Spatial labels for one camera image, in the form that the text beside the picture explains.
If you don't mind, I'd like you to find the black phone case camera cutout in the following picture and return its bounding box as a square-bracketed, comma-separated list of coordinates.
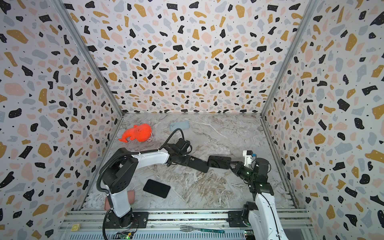
[207, 156, 232, 170]

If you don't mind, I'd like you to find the blue phone black screen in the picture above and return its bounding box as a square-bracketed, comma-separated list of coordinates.
[179, 155, 209, 173]

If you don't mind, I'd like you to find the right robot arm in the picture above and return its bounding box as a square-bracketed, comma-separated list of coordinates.
[230, 158, 288, 240]

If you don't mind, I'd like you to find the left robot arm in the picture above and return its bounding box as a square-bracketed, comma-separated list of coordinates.
[96, 138, 192, 222]

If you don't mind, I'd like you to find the light blue phone case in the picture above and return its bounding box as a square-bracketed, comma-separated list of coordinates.
[170, 121, 190, 132]

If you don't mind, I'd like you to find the black phone left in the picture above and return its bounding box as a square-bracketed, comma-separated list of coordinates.
[143, 180, 171, 199]

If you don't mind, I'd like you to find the pink phone case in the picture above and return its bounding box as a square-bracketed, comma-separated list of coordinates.
[104, 190, 135, 211]

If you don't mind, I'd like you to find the red plush toy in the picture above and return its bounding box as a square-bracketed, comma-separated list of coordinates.
[119, 124, 152, 143]

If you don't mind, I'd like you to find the right circuit board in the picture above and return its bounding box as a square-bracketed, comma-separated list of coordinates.
[244, 231, 256, 240]

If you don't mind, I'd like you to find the circuit board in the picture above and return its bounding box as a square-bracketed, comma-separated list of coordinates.
[115, 232, 135, 240]
[244, 231, 256, 240]

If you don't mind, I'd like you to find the left circuit board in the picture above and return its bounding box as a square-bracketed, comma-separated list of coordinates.
[115, 232, 135, 240]

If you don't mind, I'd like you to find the yellow sticker tag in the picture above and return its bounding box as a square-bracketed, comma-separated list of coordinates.
[71, 224, 81, 232]

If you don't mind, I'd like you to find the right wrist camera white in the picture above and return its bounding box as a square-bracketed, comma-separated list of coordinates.
[243, 150, 257, 168]

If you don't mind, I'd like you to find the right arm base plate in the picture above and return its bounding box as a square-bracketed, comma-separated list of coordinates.
[227, 211, 248, 228]

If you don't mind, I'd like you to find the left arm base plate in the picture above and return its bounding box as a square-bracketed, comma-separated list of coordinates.
[105, 211, 149, 229]

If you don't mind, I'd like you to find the silver fork green handle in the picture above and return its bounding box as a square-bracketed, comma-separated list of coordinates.
[180, 226, 225, 234]

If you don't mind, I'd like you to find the aluminium rail frame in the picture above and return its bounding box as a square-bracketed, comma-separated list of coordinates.
[56, 209, 319, 240]

